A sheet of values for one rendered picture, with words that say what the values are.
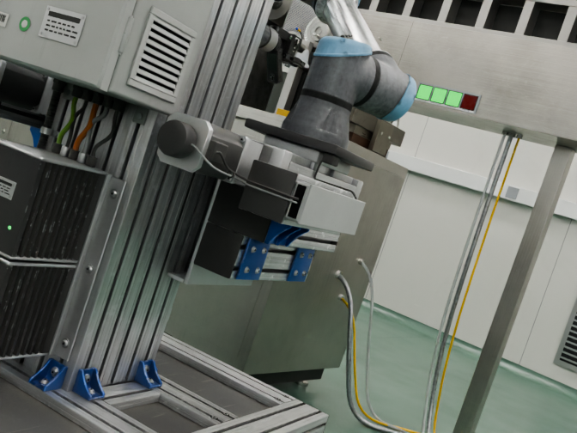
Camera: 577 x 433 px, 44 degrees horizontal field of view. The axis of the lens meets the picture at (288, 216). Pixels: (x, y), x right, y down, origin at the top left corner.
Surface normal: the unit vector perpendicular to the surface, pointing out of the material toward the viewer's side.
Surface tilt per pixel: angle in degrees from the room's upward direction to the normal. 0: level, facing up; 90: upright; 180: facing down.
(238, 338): 90
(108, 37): 90
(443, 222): 90
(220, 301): 90
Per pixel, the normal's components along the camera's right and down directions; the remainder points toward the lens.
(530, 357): -0.54, -0.14
